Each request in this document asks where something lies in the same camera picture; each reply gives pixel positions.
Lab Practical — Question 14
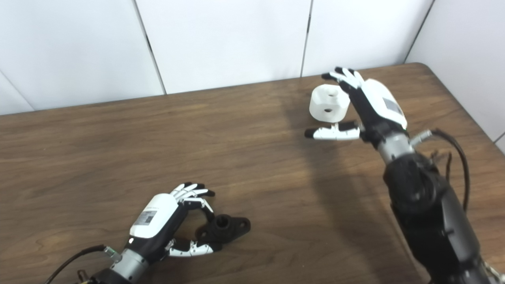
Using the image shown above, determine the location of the round white plastic piece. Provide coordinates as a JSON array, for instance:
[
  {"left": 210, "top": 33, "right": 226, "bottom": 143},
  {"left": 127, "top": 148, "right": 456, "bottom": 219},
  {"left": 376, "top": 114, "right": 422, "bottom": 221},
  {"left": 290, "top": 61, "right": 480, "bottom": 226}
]
[{"left": 309, "top": 84, "right": 351, "bottom": 123}]

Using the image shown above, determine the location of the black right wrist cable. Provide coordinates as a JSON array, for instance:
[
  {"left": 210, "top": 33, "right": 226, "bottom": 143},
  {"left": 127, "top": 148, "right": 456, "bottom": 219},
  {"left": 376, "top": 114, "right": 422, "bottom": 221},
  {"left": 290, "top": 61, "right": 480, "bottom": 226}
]
[{"left": 410, "top": 129, "right": 470, "bottom": 213}]

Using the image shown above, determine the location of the black flanged holder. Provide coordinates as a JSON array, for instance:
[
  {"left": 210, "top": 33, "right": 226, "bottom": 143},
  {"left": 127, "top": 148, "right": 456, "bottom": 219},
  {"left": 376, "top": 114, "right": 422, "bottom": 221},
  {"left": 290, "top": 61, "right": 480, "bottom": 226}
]
[{"left": 196, "top": 214, "right": 251, "bottom": 244}]

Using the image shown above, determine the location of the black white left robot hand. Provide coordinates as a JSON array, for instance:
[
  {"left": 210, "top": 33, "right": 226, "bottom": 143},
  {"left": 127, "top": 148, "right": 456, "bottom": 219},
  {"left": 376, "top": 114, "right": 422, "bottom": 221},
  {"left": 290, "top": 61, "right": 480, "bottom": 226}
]
[{"left": 124, "top": 182, "right": 222, "bottom": 263}]

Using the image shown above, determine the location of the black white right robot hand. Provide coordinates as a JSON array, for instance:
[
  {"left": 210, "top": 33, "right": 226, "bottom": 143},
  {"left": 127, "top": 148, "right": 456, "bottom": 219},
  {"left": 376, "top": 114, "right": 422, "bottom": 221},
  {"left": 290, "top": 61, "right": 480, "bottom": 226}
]
[{"left": 304, "top": 67, "right": 408, "bottom": 144}]

